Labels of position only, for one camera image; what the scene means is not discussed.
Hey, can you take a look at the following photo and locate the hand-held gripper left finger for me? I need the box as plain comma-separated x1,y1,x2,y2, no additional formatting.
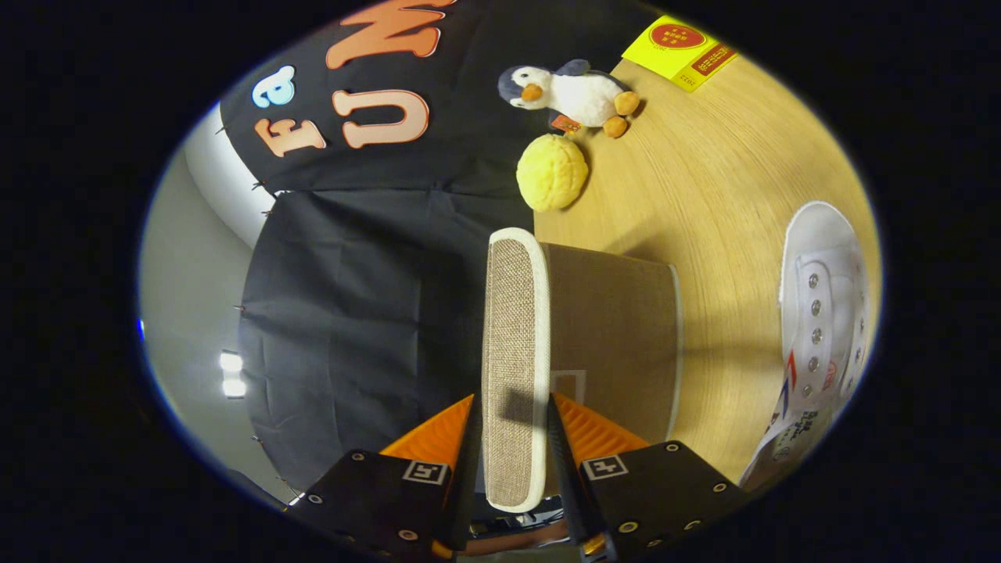
288,393,484,563

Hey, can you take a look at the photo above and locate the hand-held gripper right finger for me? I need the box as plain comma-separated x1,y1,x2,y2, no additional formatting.
545,393,749,563

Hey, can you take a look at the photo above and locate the beige fabric storage box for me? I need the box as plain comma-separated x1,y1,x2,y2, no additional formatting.
544,242,685,446

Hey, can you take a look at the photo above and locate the white canvas shoe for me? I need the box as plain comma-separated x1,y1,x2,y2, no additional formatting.
737,201,871,492

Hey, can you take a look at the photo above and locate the black backdrop cloth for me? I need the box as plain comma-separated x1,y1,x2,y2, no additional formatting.
217,0,650,495

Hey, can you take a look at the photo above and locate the ceiling tube light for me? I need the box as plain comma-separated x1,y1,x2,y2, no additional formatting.
219,350,246,400

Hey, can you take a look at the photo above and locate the yellow round plush bun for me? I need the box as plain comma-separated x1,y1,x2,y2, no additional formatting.
516,133,589,213

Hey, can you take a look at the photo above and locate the penguin plush toy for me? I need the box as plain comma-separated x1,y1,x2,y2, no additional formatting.
497,59,642,140

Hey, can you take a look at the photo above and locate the yellow book with red circle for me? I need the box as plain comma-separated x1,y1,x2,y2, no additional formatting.
622,14,740,93

